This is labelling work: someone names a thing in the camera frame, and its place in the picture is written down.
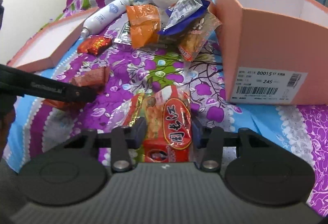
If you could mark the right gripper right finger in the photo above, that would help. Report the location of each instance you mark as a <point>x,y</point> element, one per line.
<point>211,141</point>

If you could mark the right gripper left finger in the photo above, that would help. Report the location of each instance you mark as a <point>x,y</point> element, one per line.
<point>123,139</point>

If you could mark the red clear snack packet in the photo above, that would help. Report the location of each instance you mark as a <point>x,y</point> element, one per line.
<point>169,136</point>

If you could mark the orange-red snack packet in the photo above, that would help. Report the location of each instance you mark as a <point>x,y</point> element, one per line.
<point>95,79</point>

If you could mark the orange snack bag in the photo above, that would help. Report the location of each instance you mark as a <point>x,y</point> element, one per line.
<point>145,24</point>

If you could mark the blue white snack bag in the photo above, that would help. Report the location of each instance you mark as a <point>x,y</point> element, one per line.
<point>183,14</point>

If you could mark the pink box lid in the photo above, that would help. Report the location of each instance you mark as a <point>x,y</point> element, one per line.
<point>47,47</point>

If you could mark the floral purple bed sheet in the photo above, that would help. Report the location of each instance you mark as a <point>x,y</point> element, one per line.
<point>300,129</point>

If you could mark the red foil tea packet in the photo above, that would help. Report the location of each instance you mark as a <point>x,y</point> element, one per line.
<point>95,45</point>

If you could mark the clear rice cracker packet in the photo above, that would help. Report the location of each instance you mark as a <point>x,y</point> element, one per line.
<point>196,35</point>

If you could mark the white spray bottle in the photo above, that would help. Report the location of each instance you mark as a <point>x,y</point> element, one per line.
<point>103,17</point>

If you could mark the green white snack packet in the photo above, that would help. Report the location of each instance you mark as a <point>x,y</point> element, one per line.
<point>124,35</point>

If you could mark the pink shoe box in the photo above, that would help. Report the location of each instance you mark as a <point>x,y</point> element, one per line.
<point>274,51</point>

